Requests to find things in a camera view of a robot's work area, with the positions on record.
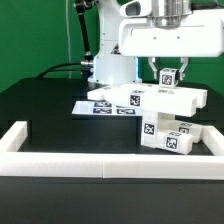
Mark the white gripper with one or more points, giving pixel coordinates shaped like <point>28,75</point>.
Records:
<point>195,37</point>

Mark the white chair back frame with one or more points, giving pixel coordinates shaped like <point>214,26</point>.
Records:
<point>179,101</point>

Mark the white chair seat part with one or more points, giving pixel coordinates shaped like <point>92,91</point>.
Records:
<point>151,122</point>

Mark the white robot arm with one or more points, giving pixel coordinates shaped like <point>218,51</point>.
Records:
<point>109,65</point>

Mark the white marker base sheet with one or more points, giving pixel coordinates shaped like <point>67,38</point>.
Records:
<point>103,108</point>

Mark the white U-shaped boundary frame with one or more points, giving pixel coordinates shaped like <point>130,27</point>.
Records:
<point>13,162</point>

